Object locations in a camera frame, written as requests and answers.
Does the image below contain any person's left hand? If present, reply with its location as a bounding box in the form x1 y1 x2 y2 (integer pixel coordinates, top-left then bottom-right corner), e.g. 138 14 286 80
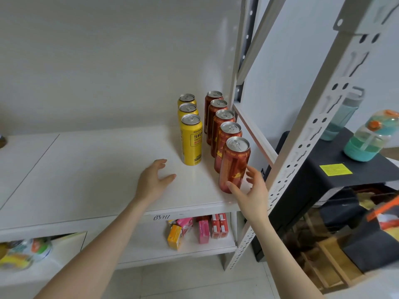
135 159 177 206

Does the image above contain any pink packet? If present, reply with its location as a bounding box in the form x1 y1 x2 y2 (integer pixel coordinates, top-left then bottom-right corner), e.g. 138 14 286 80
176 217 194 235

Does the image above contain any wooden rack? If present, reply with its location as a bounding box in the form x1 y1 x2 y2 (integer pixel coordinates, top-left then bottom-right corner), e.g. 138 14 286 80
293 212 368 290

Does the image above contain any pink box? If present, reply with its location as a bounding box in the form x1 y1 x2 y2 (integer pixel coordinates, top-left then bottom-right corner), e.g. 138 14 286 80
198 220 210 244

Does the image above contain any yellow drink can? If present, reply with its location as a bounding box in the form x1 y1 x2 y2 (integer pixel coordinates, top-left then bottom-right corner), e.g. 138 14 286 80
178 93 197 106
181 114 203 166
178 103 199 122

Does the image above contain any black step stool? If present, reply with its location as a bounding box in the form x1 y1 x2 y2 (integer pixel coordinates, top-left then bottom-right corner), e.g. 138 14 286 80
252 127 399 262

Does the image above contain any colourful snack packet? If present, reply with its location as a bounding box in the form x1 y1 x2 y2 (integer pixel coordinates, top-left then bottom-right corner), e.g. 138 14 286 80
0 238 52 271

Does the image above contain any red drink can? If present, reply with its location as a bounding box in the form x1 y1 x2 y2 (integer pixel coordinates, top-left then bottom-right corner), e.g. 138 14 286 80
214 121 243 174
211 109 235 158
219 136 251 194
206 99 229 146
204 91 224 134

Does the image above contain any orange yellow box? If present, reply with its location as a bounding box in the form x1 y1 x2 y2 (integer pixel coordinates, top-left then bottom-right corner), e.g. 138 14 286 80
167 225 183 250

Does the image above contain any person's right hand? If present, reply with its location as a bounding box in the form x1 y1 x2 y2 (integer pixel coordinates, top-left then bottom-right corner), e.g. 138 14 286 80
226 166 269 224

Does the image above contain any black bag with orange trim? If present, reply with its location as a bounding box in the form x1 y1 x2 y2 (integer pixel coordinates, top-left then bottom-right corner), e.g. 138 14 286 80
343 196 399 273

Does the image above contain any person's right forearm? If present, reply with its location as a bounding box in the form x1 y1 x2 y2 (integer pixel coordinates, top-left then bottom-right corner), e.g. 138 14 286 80
241 212 325 299

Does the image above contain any white metal shelving rack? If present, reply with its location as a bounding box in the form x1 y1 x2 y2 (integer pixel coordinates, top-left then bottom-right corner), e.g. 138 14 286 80
0 0 399 288

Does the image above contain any teal bottle with grey lid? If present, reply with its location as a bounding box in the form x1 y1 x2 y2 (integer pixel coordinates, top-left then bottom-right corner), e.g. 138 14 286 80
320 87 365 141

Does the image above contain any yellow sticker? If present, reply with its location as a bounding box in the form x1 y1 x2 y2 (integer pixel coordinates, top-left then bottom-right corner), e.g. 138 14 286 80
319 163 353 177

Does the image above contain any red and white box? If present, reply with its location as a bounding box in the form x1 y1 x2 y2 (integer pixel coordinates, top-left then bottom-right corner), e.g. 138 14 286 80
211 214 221 239
219 213 229 238

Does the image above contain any person's left forearm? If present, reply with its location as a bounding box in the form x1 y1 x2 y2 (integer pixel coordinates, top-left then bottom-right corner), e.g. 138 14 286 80
34 196 156 299

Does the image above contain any mint bottle with orange lid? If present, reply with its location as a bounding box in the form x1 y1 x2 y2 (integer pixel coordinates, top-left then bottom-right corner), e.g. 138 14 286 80
344 109 399 162

